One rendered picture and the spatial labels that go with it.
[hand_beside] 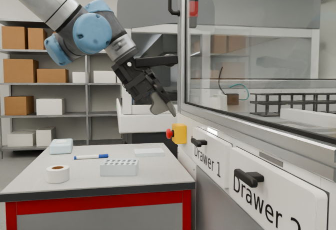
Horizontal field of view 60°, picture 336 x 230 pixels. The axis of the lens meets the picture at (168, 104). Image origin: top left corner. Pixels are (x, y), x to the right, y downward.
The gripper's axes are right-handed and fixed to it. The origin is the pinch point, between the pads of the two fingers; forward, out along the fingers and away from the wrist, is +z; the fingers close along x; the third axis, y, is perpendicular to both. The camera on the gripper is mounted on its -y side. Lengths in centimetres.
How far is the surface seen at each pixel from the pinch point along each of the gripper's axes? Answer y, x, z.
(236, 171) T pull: 0.3, 29.4, 10.2
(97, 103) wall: 51, -416, -5
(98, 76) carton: 22, -378, -38
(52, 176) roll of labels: 41.5, -15.3, -3.2
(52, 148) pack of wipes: 48, -54, -8
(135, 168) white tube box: 20.0, -18.2, 11.6
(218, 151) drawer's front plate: -2.1, 10.0, 12.9
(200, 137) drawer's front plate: -2.5, -5.1, 12.3
